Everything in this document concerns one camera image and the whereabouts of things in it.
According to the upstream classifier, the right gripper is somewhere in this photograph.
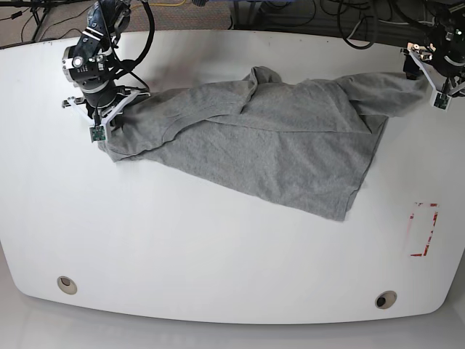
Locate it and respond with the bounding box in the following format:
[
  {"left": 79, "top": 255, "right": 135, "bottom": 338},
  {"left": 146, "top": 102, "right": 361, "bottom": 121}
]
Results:
[{"left": 62, "top": 81, "right": 150, "bottom": 141}]

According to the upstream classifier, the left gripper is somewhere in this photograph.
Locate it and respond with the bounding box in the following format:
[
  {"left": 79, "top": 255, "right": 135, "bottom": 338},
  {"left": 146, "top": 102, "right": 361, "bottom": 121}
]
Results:
[{"left": 400, "top": 43, "right": 464, "bottom": 103}]

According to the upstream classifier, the grey T-shirt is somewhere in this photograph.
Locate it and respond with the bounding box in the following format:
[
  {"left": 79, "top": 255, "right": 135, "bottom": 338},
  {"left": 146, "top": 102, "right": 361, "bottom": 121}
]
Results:
[{"left": 99, "top": 67, "right": 427, "bottom": 221}]

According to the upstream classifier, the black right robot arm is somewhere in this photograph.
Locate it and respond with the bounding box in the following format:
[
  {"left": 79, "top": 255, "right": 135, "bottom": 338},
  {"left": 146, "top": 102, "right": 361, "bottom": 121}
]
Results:
[{"left": 62, "top": 1, "right": 155, "bottom": 142}]

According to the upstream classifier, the black tripod stand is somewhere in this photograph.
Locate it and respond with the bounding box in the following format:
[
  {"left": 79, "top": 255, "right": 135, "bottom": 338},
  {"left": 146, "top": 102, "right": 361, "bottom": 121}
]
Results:
[{"left": 1, "top": 0, "right": 84, "bottom": 44}]

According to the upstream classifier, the red tape rectangle marking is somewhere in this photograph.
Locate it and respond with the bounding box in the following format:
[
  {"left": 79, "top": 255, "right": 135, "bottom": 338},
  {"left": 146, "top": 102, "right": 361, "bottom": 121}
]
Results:
[{"left": 407, "top": 202, "right": 440, "bottom": 257}]

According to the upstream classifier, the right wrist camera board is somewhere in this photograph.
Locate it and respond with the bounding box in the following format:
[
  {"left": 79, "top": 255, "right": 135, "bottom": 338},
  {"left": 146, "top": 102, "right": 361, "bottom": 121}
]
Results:
[{"left": 89, "top": 125, "right": 106, "bottom": 142}]

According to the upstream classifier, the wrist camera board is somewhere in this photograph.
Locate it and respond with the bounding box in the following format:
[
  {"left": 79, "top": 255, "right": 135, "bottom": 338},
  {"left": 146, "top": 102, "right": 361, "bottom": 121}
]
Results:
[
  {"left": 89, "top": 125, "right": 106, "bottom": 142},
  {"left": 430, "top": 91, "right": 451, "bottom": 111}
]

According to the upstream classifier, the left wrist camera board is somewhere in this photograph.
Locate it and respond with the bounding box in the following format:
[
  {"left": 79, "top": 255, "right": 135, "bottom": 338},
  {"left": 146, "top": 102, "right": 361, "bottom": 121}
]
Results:
[{"left": 430, "top": 91, "right": 451, "bottom": 111}]

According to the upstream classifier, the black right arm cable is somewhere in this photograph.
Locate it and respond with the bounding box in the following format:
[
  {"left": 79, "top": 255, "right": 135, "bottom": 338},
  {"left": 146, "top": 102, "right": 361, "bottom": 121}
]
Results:
[{"left": 108, "top": 0, "right": 157, "bottom": 92}]

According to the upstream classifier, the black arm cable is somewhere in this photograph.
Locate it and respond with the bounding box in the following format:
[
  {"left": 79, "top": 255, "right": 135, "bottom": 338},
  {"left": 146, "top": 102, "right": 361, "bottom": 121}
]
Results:
[
  {"left": 108, "top": 0, "right": 157, "bottom": 92},
  {"left": 319, "top": 0, "right": 437, "bottom": 50}
]

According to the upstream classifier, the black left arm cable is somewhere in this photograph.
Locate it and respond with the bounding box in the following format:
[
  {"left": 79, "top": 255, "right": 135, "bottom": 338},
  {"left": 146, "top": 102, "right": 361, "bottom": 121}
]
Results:
[{"left": 319, "top": 0, "right": 437, "bottom": 50}]

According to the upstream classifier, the left table cable grommet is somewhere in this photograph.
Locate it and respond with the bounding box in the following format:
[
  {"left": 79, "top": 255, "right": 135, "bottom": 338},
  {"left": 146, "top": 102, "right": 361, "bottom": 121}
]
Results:
[{"left": 57, "top": 276, "right": 78, "bottom": 295}]

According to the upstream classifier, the table cable grommet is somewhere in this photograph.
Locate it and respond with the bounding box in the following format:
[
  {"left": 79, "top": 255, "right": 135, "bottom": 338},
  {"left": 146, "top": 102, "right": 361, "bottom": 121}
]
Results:
[
  {"left": 375, "top": 290, "right": 397, "bottom": 310},
  {"left": 57, "top": 276, "right": 78, "bottom": 295}
]

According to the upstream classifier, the right table cable grommet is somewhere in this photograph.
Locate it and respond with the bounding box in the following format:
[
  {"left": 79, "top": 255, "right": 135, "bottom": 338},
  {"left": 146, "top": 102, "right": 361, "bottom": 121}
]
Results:
[{"left": 375, "top": 290, "right": 397, "bottom": 310}]

